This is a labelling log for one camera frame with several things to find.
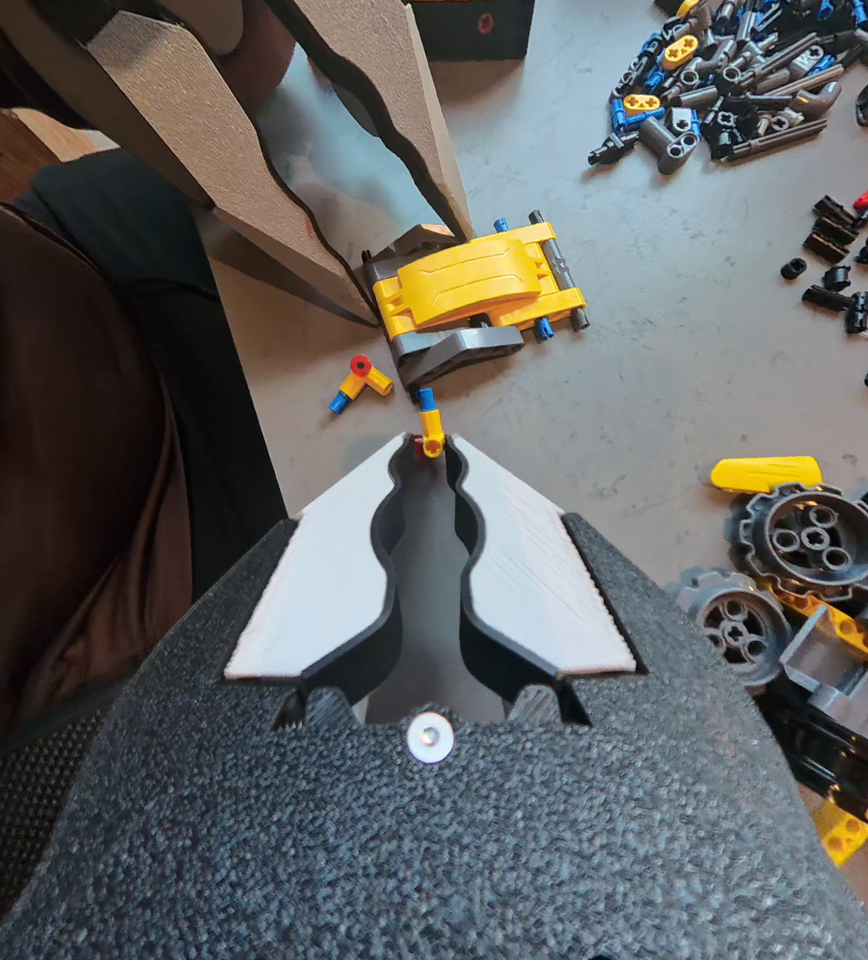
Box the black and yellow brick block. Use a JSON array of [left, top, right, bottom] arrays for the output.
[[412, 0, 536, 61]]

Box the grey desk with wooden edge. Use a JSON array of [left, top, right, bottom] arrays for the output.
[[194, 0, 868, 960]]

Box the yellow connector with blue pin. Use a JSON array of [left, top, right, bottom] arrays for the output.
[[415, 387, 447, 459]]

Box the black mesh chair seat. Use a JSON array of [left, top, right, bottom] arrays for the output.
[[0, 705, 105, 960]]

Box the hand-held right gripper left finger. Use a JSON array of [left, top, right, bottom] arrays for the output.
[[224, 434, 432, 706]]

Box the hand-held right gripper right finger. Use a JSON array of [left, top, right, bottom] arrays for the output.
[[437, 434, 639, 709]]

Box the pile of blue grey connectors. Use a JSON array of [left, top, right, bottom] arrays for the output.
[[587, 0, 868, 174]]

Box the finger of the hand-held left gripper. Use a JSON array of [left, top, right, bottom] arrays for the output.
[[82, 11, 383, 328], [274, 0, 476, 244]]

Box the yellow and grey brick assembly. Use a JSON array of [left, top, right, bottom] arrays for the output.
[[362, 210, 591, 391]]

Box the yellow curved panel piece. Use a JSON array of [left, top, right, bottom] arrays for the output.
[[709, 455, 824, 495]]

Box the large grey wheel hub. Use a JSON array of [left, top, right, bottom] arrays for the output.
[[727, 483, 868, 601]]

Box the yellow grey brick chassis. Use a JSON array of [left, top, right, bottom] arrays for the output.
[[764, 585, 868, 871]]

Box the small grey wheel hub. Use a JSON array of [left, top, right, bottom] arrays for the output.
[[671, 567, 795, 691]]

